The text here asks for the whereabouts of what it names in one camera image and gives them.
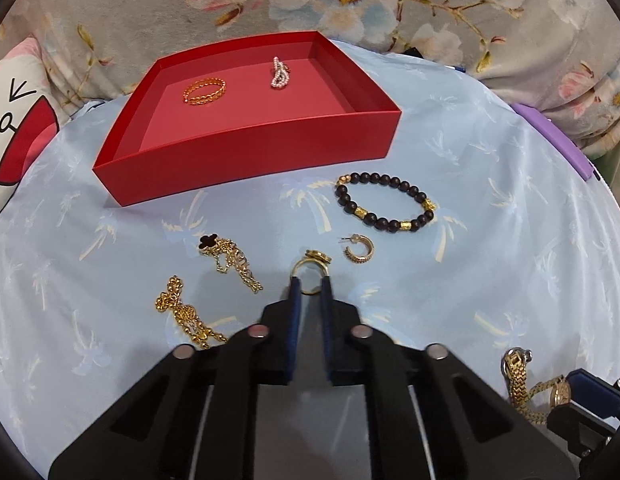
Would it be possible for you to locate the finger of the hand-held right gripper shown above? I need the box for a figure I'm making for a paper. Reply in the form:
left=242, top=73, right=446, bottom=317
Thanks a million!
left=564, top=367, right=620, bottom=418
left=544, top=405, right=620, bottom=461

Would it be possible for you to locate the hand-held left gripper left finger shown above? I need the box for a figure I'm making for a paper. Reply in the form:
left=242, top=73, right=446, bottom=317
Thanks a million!
left=49, top=276, right=303, bottom=480

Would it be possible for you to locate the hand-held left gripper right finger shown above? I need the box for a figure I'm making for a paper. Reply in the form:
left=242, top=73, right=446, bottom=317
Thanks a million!
left=320, top=276, right=575, bottom=480

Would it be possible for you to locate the gold ring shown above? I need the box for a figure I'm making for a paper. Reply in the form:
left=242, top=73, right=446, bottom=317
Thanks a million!
left=290, top=249, right=333, bottom=295

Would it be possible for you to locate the gold hoop earring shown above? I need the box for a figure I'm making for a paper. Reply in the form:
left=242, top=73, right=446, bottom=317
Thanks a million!
left=342, top=234, right=375, bottom=265

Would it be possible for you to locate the gold wristwatch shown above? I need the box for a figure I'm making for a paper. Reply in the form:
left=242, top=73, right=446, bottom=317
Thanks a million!
left=500, top=347, right=573, bottom=426

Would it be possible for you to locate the gold chain necklace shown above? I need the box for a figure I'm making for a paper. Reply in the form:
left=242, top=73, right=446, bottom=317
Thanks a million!
left=155, top=275, right=229, bottom=350

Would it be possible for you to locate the gold chain with black clover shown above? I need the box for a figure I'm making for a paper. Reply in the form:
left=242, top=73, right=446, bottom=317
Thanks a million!
left=197, top=233, right=264, bottom=295

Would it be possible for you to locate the black and gold bead bracelet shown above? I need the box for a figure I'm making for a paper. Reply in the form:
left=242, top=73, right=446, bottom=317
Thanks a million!
left=335, top=171, right=437, bottom=233

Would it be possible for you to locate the red cardboard box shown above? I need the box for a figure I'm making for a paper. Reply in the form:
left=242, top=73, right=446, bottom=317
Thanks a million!
left=92, top=30, right=403, bottom=208

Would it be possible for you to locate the purple flat object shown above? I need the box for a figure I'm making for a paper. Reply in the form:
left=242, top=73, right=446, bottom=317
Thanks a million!
left=512, top=102, right=599, bottom=182

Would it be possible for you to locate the grey floral blanket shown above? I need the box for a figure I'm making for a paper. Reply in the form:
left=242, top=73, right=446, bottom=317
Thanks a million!
left=0, top=0, right=620, bottom=161

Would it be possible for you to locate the white cat-face pillow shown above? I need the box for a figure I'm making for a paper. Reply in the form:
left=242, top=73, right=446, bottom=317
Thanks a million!
left=0, top=37, right=61, bottom=226

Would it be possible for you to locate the gold chain-link bangle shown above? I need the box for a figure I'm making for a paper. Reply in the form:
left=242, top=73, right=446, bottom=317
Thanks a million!
left=183, top=77, right=227, bottom=107

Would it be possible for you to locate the pearl bead bracelet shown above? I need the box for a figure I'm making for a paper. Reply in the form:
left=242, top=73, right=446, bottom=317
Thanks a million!
left=270, top=56, right=292, bottom=91

